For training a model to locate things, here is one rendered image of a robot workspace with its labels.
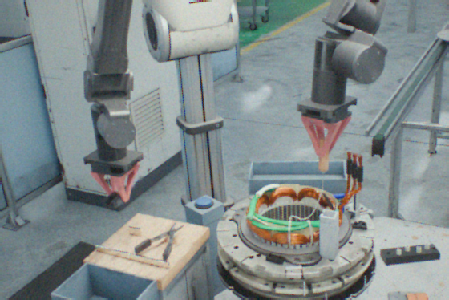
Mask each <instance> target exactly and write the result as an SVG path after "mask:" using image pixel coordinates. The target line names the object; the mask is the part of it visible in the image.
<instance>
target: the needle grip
mask: <svg viewBox="0 0 449 300"><path fill-rule="evenodd" d="M325 140H326V137H321V138H320V148H322V146H323V144H324V143H325ZM329 150H330V149H329ZM329 150H328V151H327V153H326V156H324V157H322V156H319V164H318V169H319V170H320V171H321V172H326V171H327V170H328V167H329Z"/></svg>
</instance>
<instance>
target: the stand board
mask: <svg viewBox="0 0 449 300"><path fill-rule="evenodd" d="M175 223H176V226H175V228H176V229H177V228H178V227H180V226H182V225H184V226H183V227H182V228H181V229H180V230H179V231H178V232H175V236H176V239H177V244H172V251H171V253H170V255H169V258H168V260H167V261H169V266H170V268H169V269H167V268H164V267H158V266H153V265H150V264H147V263H144V262H141V261H133V260H129V259H126V258H123V257H118V256H112V255H110V254H106V253H101V252H98V251H96V250H95V251H93V252H92V254H91V255H90V256H87V257H86V259H85V260H84V261H83V262H84V264H85V263H86V262H91V263H94V264H97V265H100V266H105V267H108V268H113V269H116V270H121V271H124V272H128V273H130V274H138V275H140V276H144V277H146V278H150V279H156V280H157V289H158V290H164V288H165V287H166V286H167V285H168V283H169V282H170V281H171V280H172V279H174V277H175V276H176V275H177V274H178V273H179V272H180V270H181V269H182V268H183V267H184V266H185V265H186V263H187V262H188V261H189V260H190V259H191V258H192V256H193V255H194V254H195V253H196V252H197V251H198V249H199V248H200V247H201V246H202V245H203V244H204V243H205V242H206V241H207V240H208V239H209V238H210V228H209V227H205V226H198V225H193V224H189V223H185V222H181V221H171V220H168V219H163V218H160V217H154V216H150V215H143V214H139V213H138V214H137V215H135V216H134V217H133V218H132V219H131V220H130V221H128V222H127V224H125V225H124V226H122V228H121V229H119V230H118V231H117V232H116V233H114V234H113V235H112V236H111V237H110V238H108V239H107V240H106V241H105V242H104V243H103V244H102V246H105V247H108V248H111V249H117V250H122V251H126V252H129V253H133V254H135V251H134V246H136V245H138V244H139V243H141V242H143V241H145V240H146V239H147V238H154V237H157V236H158V235H160V234H162V233H163V232H167V231H169V230H170V228H171V227H172V226H173V225H174V224H175ZM128 226H134V227H137V228H140V229H141V234H142V236H141V237H138V236H135V235H131V234H129V231H128ZM167 244H168V243H166V242H164V239H163V238H161V239H160V240H159V241H156V242H154V243H152V245H151V246H150V247H148V248H146V249H145V250H143V251H142V252H140V253H139V254H138V255H140V256H146V257H151V258H155V259H158V260H161V261H163V251H164V250H165V248H166V246H167Z"/></svg>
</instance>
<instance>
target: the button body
mask: <svg viewBox="0 0 449 300"><path fill-rule="evenodd" d="M203 197H209V196H207V195H204V196H203ZM210 198H211V199H212V200H213V201H214V206H213V207H211V208H210V209H197V208H195V207H194V203H195V202H196V200H197V199H196V200H194V201H193V202H191V203H187V204H186V205H185V212H186V217H187V223H189V224H193V225H198V226H205V227H209V228H210V238H209V239H208V240H209V248H210V262H211V269H212V283H213V290H214V297H216V296H217V295H218V294H220V293H221V292H222V291H223V290H227V287H226V286H225V285H224V284H223V283H222V281H221V279H220V277H219V274H218V273H217V268H216V257H217V254H218V249H217V243H218V240H217V235H216V228H217V226H218V223H219V221H222V216H223V214H225V208H224V203H221V202H219V201H217V200H216V199H214V198H212V197H210Z"/></svg>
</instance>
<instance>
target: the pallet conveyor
mask: <svg viewBox="0 0 449 300"><path fill-rule="evenodd" d="M438 41H439V38H438V37H436V38H435V40H433V42H432V44H431V45H430V46H429V47H428V48H427V51H425V53H424V54H423V56H422V57H421V58H420V60H419V61H418V62H417V63H416V64H415V66H414V68H413V69H411V71H410V72H409V74H408V76H407V77H406V78H405V79H404V80H403V82H402V83H401V85H400V86H399V87H398V88H397V91H396V92H395V93H394V94H393V95H392V96H391V98H390V99H389V100H388V101H387V103H386V104H385V106H384V107H383V109H382V110H381V111H380V112H379V114H378V115H377V116H376V117H375V118H374V120H373V122H372V123H371V124H370V126H369V127H368V128H367V129H366V137H368V135H369V134H370V133H371V132H372V131H373V128H375V126H376V125H377V124H378V122H379V120H380V119H381V118H382V117H383V116H384V115H385V112H386V110H388V109H389V107H390V105H391V104H392V103H393V102H394V100H395V99H397V96H398V94H399V93H400V92H401V91H402V89H403V88H404V87H405V86H406V84H407V83H408V81H409V80H410V78H411V76H412V75H414V73H415V71H416V70H417V69H418V68H419V66H420V64H421V63H422V62H423V60H424V59H425V58H426V57H427V55H428V54H429V52H430V51H431V50H432V47H433V46H434V45H435V44H436V43H437V42H438ZM448 51H449V41H445V40H442V41H441V43H440V44H439V45H438V47H437V48H436V49H435V51H434V52H433V53H432V56H431V57H430V58H429V59H428V60H427V63H426V64H425V65H424V66H423V68H422V69H421V70H420V72H419V74H418V75H417V76H416V77H415V80H414V81H413V82H412V83H411V85H410V86H409V87H408V89H407V91H406V92H405V93H404V94H403V95H402V98H401V99H400V100H399V101H398V103H397V105H396V106H395V107H394V109H393V110H392V111H391V112H390V115H389V116H388V117H387V118H386V120H385V122H384V123H383V124H382V126H381V127H380V128H379V130H378V132H377V133H376V134H375V135H374V137H373V141H372V156H374V155H378V156H380V157H381V158H382V157H383V156H384V154H385V151H386V150H387V149H388V148H389V146H390V144H391V146H390V187H389V201H388V215H387V217H389V218H393V219H397V220H401V221H410V220H407V219H403V218H404V217H403V216H402V215H401V214H400V213H399V212H398V199H399V187H400V175H401V163H402V129H403V128H414V129H420V130H427V131H431V134H430V143H429V148H430V149H429V150H428V153H429V154H428V156H429V157H433V156H434V154H436V153H437V151H436V150H435V148H436V147H437V140H438V139H445V140H449V134H448V133H449V125H446V124H439V109H440V100H441V92H442V85H443V69H444V61H449V56H446V55H447V53H448ZM433 75H435V82H434V91H433V100H432V117H431V123H427V122H414V121H407V120H406V119H407V117H408V116H409V114H410V113H411V110H413V108H414V107H415V104H416V103H417V102H418V100H419V99H420V96H421V94H422V93H423V92H424V91H425V89H426V87H427V85H428V83H429V82H430V81H431V80H432V76H433ZM443 132H445V133H443ZM412 222H415V223H419V224H424V225H430V226H434V227H442V228H445V229H449V227H444V226H440V225H432V224H429V223H425V222H421V221H412Z"/></svg>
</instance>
